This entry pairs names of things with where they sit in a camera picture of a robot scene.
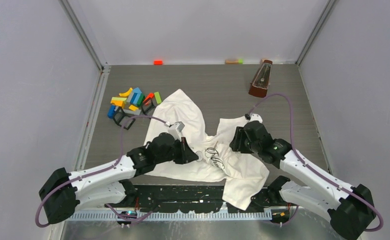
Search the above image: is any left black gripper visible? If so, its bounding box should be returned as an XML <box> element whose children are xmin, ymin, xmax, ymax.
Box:
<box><xmin>155</xmin><ymin>136</ymin><xmax>198</xmax><ymax>165</ymax></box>

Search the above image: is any white floral t-shirt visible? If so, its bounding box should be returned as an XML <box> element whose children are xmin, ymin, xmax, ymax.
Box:
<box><xmin>145</xmin><ymin>89</ymin><xmax>270</xmax><ymax>211</ymax></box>

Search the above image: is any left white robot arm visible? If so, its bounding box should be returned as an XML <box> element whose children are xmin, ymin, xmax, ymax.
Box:
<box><xmin>35</xmin><ymin>132</ymin><xmax>200</xmax><ymax>228</ymax></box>

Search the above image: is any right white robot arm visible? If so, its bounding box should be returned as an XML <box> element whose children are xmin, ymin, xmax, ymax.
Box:
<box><xmin>230</xmin><ymin>120</ymin><xmax>377</xmax><ymax>240</ymax></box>

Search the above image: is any brown wooden metronome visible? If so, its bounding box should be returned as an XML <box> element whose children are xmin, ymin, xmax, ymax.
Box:
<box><xmin>248</xmin><ymin>59</ymin><xmax>273</xmax><ymax>98</ymax></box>

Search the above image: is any light blue block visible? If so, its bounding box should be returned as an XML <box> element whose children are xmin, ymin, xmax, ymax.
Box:
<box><xmin>127</xmin><ymin>87</ymin><xmax>142</xmax><ymax>105</ymax></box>

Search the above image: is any tan and green block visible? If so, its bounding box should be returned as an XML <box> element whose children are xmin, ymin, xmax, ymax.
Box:
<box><xmin>225</xmin><ymin>58</ymin><xmax>244</xmax><ymax>65</ymax></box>

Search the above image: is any yellow arch block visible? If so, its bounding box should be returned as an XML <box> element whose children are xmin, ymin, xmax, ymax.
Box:
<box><xmin>119</xmin><ymin>87</ymin><xmax>133</xmax><ymax>98</ymax></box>

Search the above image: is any blue cylinder block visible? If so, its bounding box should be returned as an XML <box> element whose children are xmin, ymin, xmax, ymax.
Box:
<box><xmin>107</xmin><ymin>105</ymin><xmax>118</xmax><ymax>119</ymax></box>

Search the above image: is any light green flat block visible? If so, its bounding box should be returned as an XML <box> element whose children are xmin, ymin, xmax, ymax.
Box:
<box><xmin>111</xmin><ymin>97</ymin><xmax>127</xmax><ymax>102</ymax></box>

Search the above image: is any red orange block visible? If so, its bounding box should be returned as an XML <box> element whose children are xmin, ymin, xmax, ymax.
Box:
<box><xmin>153</xmin><ymin>59</ymin><xmax>163</xmax><ymax>65</ymax></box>

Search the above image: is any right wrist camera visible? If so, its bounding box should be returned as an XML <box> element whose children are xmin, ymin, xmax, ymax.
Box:
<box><xmin>245</xmin><ymin>113</ymin><xmax>263</xmax><ymax>124</ymax></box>

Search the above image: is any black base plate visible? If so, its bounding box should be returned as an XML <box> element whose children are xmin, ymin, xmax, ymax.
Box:
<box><xmin>104</xmin><ymin>184</ymin><xmax>301</xmax><ymax>215</ymax></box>

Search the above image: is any black square frame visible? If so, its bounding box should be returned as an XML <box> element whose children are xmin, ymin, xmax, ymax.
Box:
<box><xmin>140</xmin><ymin>98</ymin><xmax>156</xmax><ymax>116</ymax></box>
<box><xmin>112</xmin><ymin>107</ymin><xmax>135</xmax><ymax>130</ymax></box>

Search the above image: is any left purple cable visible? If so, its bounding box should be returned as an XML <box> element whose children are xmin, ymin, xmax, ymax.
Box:
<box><xmin>35</xmin><ymin>114</ymin><xmax>172</xmax><ymax>229</ymax></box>

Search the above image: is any aluminium front rail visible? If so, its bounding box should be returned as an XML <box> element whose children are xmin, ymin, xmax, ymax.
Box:
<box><xmin>53</xmin><ymin>186</ymin><xmax>354</xmax><ymax>222</ymax></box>

